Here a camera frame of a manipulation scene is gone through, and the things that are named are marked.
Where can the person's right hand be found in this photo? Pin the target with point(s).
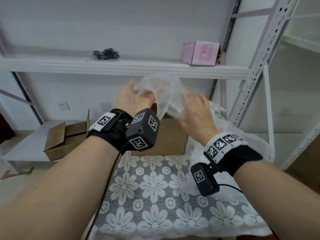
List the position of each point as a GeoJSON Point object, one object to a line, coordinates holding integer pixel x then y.
{"type": "Point", "coordinates": [200, 119]}

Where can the person's left hand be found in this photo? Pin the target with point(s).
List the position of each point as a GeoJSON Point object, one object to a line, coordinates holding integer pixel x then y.
{"type": "Point", "coordinates": [130, 99]}

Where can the large bubble wrap sheet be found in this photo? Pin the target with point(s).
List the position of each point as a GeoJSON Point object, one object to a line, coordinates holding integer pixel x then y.
{"type": "Point", "coordinates": [225, 122]}

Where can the brown cardboard box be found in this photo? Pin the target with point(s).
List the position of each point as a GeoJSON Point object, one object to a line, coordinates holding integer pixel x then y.
{"type": "Point", "coordinates": [172, 142]}

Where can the bubble wrap piece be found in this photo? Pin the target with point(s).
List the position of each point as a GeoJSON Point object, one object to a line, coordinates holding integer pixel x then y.
{"type": "Point", "coordinates": [165, 92]}

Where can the person's left forearm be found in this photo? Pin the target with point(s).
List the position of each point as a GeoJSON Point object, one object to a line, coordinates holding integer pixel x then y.
{"type": "Point", "coordinates": [57, 192]}

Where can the person's right forearm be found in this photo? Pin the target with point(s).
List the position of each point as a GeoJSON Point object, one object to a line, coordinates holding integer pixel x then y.
{"type": "Point", "coordinates": [282, 202]}

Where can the pink paper box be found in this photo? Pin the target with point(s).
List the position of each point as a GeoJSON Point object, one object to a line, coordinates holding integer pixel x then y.
{"type": "Point", "coordinates": [202, 53]}

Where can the small worn cardboard carton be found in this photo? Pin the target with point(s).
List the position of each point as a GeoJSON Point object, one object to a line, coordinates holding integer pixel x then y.
{"type": "Point", "coordinates": [62, 144]}

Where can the white metal shelving rack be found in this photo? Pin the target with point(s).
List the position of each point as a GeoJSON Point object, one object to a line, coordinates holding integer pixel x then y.
{"type": "Point", "coordinates": [269, 109]}
{"type": "Point", "coordinates": [150, 69]}

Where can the white floral lace tablecloth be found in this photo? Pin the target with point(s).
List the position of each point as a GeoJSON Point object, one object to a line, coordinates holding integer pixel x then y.
{"type": "Point", "coordinates": [155, 187]}

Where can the large brown printed carton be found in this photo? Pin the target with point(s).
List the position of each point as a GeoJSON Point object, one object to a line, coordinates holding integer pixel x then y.
{"type": "Point", "coordinates": [307, 167]}

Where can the dark wooden door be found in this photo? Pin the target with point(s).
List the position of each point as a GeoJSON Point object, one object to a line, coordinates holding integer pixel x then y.
{"type": "Point", "coordinates": [6, 129]}

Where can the blank white wall plate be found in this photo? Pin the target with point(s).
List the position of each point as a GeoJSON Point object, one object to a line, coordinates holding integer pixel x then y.
{"type": "Point", "coordinates": [105, 107]}

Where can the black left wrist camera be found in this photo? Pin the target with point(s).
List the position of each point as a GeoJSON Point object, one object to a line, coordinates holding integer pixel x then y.
{"type": "Point", "coordinates": [143, 129]}

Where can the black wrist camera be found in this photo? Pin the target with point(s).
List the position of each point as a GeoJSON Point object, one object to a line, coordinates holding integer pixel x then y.
{"type": "Point", "coordinates": [205, 182]}
{"type": "Point", "coordinates": [143, 129]}

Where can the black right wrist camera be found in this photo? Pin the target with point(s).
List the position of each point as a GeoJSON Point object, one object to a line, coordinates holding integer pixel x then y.
{"type": "Point", "coordinates": [205, 182]}

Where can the white wall socket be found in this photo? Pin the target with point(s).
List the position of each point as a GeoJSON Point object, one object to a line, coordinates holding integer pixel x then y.
{"type": "Point", "coordinates": [64, 106]}
{"type": "Point", "coordinates": [285, 111]}

